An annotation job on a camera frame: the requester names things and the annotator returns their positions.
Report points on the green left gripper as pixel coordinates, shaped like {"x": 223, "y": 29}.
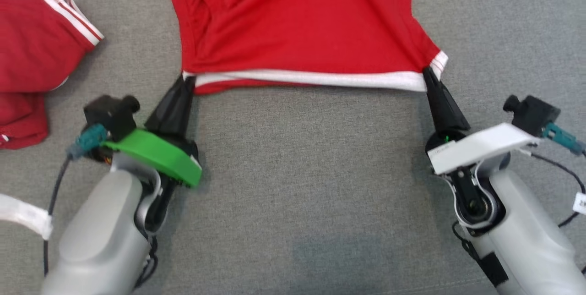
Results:
{"x": 160, "y": 153}

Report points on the red shorts with white band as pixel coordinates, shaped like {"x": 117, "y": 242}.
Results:
{"x": 297, "y": 24}

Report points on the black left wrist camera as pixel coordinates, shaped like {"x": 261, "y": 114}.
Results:
{"x": 112, "y": 114}

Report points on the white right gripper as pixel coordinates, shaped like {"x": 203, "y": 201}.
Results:
{"x": 480, "y": 146}

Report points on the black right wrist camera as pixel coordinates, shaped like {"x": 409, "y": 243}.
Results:
{"x": 533, "y": 114}

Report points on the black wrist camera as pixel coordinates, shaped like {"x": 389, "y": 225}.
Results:
{"x": 112, "y": 114}
{"x": 533, "y": 114}

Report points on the red jersey with white sleeves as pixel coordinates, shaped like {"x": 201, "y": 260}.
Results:
{"x": 32, "y": 43}

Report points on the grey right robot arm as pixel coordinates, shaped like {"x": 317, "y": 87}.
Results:
{"x": 526, "y": 240}

